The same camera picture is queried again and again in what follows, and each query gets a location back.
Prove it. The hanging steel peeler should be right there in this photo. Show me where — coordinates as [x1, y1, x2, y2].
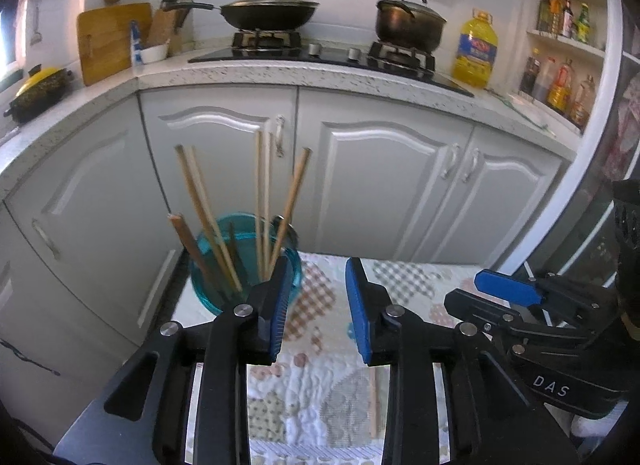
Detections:
[29, 4, 47, 46]

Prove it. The orange red bottle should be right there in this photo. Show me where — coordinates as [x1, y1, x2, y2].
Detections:
[547, 59, 573, 113]

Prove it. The kitchen window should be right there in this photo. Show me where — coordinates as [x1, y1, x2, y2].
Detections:
[0, 0, 28, 71]

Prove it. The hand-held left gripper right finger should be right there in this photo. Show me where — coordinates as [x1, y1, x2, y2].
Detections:
[345, 257, 581, 465]

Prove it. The quilted patchwork mat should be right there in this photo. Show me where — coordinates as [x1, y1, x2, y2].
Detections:
[172, 251, 506, 465]

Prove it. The yellow cooking oil bottle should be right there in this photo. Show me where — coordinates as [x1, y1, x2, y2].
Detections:
[452, 8, 501, 91]

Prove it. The bunch of wooden chopsticks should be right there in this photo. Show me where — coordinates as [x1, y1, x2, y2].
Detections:
[167, 131, 312, 298]

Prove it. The white oval dish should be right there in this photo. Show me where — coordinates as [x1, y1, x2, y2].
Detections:
[139, 44, 170, 64]

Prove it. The speckled stone countertop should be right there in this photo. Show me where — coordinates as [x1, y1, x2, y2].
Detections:
[0, 52, 583, 201]

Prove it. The green bottle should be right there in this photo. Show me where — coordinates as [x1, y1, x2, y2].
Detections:
[577, 2, 592, 43]

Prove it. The clear glass bottle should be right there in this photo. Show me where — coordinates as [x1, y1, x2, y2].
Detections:
[570, 75, 596, 126]

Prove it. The blue white packet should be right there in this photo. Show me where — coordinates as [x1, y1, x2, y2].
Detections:
[129, 20, 145, 67]

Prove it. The white corner shelf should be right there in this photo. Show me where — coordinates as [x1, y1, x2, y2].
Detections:
[507, 0, 608, 138]

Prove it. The pink floral cloth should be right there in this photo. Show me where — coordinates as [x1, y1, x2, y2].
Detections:
[602, 75, 640, 183]

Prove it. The dark stockpot lid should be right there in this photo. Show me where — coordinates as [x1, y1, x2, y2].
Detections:
[376, 0, 446, 21]

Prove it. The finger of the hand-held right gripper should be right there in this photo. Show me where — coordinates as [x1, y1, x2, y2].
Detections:
[474, 269, 618, 318]
[444, 287, 591, 346]

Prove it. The dark glass door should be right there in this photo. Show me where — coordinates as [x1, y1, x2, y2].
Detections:
[525, 170, 626, 296]

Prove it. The dark stockpot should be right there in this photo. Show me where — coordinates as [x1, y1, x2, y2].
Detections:
[376, 10, 447, 53]

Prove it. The black glass gas stove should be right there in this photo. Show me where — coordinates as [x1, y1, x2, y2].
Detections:
[187, 30, 476, 98]

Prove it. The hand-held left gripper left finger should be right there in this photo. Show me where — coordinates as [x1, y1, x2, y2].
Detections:
[102, 255, 296, 465]

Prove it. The blue transparent cup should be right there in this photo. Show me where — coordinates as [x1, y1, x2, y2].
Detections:
[189, 214, 302, 317]

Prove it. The wooden knife block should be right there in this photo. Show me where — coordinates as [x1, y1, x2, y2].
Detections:
[146, 8, 183, 48]

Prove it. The black casserole with yellow lid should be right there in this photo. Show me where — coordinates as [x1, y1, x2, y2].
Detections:
[4, 65, 76, 123]

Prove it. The black cable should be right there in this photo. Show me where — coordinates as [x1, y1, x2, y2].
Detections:
[0, 337, 62, 378]

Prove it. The black wok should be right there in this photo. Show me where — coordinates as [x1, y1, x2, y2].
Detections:
[160, 0, 321, 31]

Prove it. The white cabinet door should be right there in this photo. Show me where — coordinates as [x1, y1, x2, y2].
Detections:
[140, 88, 301, 253]
[295, 88, 473, 266]
[0, 202, 146, 426]
[440, 125, 571, 271]
[2, 95, 176, 346]

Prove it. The black burner grate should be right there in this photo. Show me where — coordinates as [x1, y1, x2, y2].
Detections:
[367, 41, 436, 71]
[231, 29, 303, 50]

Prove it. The light wooden chopstick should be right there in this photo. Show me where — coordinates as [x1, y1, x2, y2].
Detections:
[369, 365, 379, 438]

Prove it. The wooden cutting board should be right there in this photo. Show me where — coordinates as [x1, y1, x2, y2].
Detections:
[76, 2, 153, 87]

